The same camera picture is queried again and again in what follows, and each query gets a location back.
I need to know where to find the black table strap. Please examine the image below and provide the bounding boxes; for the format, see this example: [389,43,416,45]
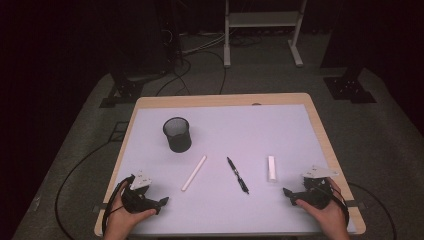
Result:
[344,199,366,210]
[92,202,109,214]

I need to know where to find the black looped floor cable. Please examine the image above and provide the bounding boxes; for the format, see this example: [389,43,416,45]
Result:
[154,49,228,98]

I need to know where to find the white pen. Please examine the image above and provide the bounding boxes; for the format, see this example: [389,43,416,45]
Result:
[180,154,208,192]

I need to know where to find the dark equipment tower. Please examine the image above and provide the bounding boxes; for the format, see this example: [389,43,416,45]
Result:
[155,0,185,73]

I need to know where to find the person's right hand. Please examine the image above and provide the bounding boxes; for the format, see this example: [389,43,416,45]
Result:
[295,179,348,231]

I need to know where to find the white eraser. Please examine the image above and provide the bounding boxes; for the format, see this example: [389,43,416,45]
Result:
[267,155,278,183]

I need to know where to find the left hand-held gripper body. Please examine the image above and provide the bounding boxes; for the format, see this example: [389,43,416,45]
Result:
[121,169,162,215]

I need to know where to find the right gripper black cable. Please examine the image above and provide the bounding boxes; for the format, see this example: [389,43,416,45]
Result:
[328,181,351,228]

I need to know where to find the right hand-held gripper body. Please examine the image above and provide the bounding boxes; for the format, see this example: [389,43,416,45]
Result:
[294,165,339,210]

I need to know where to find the black pen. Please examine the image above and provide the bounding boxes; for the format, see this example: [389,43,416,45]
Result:
[226,156,250,195]

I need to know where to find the black mesh pen holder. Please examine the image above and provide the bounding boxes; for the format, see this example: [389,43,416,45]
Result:
[162,116,193,154]

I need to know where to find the white floor cables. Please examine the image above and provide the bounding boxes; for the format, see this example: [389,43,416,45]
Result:
[179,30,228,57]

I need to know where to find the black stand base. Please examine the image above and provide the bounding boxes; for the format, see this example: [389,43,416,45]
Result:
[99,78,145,109]
[323,66,378,104]

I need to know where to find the white metal desk frame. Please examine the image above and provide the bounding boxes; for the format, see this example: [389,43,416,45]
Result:
[223,0,308,69]

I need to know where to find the person's left hand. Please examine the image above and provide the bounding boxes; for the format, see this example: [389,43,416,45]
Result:
[106,186,158,234]

